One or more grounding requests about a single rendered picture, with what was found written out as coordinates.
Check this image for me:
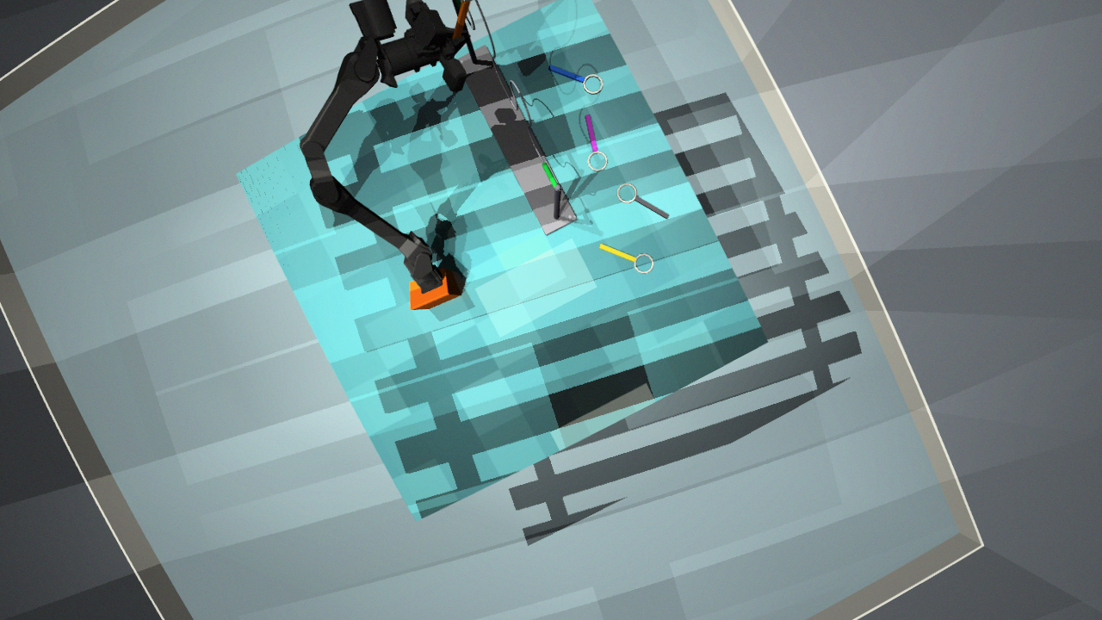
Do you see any blue handle with beige loop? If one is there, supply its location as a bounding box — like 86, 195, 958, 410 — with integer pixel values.
548, 65, 603, 94

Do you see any orange handle with grey tip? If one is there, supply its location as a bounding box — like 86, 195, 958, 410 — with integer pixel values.
453, 0, 471, 39

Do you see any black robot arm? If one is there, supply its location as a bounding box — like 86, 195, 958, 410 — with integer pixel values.
300, 0, 447, 294

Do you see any black handle with grey loop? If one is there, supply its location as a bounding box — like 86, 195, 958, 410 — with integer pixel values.
617, 183, 669, 219

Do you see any purple-handled white loop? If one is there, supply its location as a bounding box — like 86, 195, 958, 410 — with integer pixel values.
585, 115, 608, 171

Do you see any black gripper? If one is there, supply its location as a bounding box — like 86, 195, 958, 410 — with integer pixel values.
402, 0, 471, 93

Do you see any grey loop with yellow handle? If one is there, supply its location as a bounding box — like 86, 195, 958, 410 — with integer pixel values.
599, 244, 653, 274

